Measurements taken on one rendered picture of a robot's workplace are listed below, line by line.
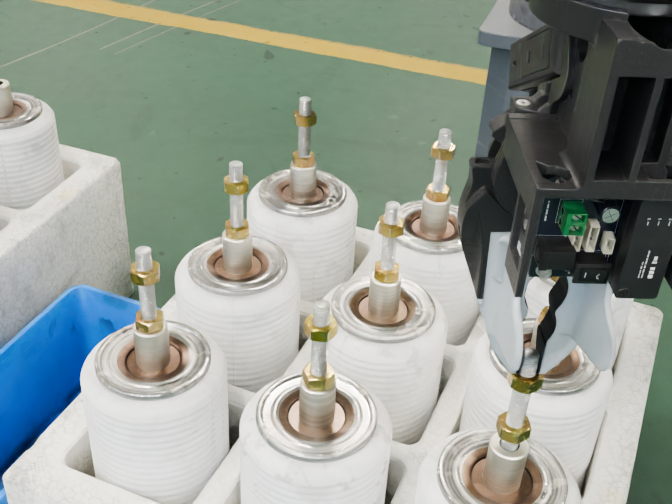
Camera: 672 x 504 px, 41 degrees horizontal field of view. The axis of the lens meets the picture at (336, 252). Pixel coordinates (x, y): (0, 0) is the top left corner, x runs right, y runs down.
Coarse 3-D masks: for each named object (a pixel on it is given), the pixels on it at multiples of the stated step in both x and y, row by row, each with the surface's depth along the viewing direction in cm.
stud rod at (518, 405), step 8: (528, 352) 47; (536, 352) 47; (528, 360) 46; (536, 360) 47; (520, 368) 47; (528, 368) 47; (536, 368) 47; (528, 376) 47; (512, 392) 48; (512, 400) 48; (520, 400) 48; (528, 400) 48; (512, 408) 49; (520, 408) 48; (512, 416) 49; (520, 416) 49; (512, 424) 49; (520, 424) 49; (504, 448) 50; (512, 448) 50
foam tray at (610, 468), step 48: (480, 336) 74; (624, 336) 75; (624, 384) 70; (48, 432) 63; (432, 432) 65; (624, 432) 66; (48, 480) 60; (96, 480) 60; (240, 480) 61; (624, 480) 62
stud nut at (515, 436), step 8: (504, 416) 50; (496, 424) 50; (504, 424) 50; (528, 424) 50; (504, 432) 49; (512, 432) 49; (520, 432) 49; (528, 432) 49; (504, 440) 50; (512, 440) 49; (520, 440) 49
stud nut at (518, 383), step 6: (510, 378) 47; (516, 378) 47; (522, 378) 47; (528, 378) 47; (534, 378) 47; (540, 378) 47; (510, 384) 47; (516, 384) 47; (522, 384) 47; (528, 384) 47; (534, 384) 47; (540, 384) 47; (516, 390) 47; (522, 390) 47; (528, 390) 47; (534, 390) 47
